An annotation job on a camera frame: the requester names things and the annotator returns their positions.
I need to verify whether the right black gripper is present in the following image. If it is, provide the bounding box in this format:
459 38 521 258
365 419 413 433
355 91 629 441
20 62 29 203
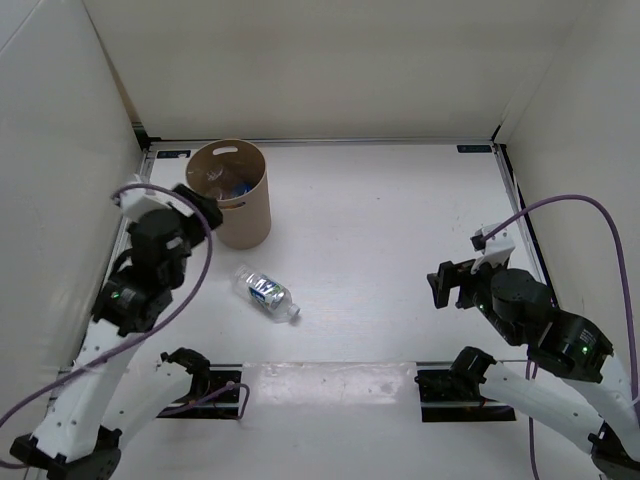
426 252 521 345

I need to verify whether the clear unlabelled plastic bottle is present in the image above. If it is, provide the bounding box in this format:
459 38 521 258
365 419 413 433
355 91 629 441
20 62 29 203
191 166 240 200

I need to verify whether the blue label plastic bottle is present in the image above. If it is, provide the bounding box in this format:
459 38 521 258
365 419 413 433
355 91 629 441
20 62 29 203
227 182 252 199

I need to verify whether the green blue label bottle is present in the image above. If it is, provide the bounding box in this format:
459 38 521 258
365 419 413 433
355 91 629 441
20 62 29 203
232 264 300 323

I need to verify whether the orange plastic bottle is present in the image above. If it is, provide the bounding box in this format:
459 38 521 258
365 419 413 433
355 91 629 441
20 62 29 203
219 202 246 210

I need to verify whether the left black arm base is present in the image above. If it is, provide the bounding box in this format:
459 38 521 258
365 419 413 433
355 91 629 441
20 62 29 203
158 364 247 421

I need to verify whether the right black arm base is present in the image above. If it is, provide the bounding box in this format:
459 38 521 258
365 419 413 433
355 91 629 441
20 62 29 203
414 369 516 423

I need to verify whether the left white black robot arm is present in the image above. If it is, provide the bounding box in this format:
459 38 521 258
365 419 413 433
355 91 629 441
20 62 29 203
10 183 223 479

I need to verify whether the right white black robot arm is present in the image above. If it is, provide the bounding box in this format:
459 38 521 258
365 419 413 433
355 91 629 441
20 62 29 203
427 261 639 479

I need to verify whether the tan cylindrical waste bin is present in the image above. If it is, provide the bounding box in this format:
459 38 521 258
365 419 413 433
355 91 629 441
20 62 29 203
185 139 271 250

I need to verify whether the left blue corner sticker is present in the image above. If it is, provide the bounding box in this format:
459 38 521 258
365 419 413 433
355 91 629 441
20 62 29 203
156 150 191 159

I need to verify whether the blue corner sticker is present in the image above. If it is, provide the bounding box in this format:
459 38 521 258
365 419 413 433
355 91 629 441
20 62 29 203
456 144 493 154
156 150 191 159

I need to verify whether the right blue corner sticker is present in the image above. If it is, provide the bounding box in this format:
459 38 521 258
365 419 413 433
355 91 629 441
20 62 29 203
456 144 493 154

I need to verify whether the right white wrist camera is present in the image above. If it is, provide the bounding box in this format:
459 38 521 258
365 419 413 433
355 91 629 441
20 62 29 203
471 224 516 274

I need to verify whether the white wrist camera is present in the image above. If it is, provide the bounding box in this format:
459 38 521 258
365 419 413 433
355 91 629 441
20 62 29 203
111 174 193 222
471 224 516 274

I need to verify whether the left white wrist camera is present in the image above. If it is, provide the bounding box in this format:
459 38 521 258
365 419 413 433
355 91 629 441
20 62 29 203
111 174 193 222

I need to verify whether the left aluminium frame rail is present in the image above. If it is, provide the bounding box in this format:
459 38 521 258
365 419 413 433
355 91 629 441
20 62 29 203
74 147 153 366

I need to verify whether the aluminium frame rail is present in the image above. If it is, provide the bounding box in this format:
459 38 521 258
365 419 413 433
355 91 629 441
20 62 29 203
493 143 556 301
74 147 153 366

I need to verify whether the right aluminium frame rail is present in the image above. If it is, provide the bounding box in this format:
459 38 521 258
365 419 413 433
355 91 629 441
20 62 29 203
493 143 556 301

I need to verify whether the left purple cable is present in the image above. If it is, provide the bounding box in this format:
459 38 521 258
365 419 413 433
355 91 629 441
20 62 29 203
0 184 251 429

